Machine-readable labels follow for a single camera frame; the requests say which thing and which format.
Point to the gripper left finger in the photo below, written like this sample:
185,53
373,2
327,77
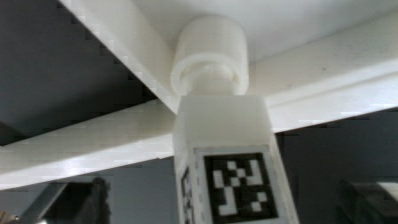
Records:
70,204

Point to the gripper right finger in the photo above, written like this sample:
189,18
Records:
366,203

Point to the white table leg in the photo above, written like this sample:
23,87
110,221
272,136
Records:
233,190

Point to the white square table top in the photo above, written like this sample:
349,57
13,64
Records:
137,25

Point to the white U-shaped fence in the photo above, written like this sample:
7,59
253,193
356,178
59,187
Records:
126,137

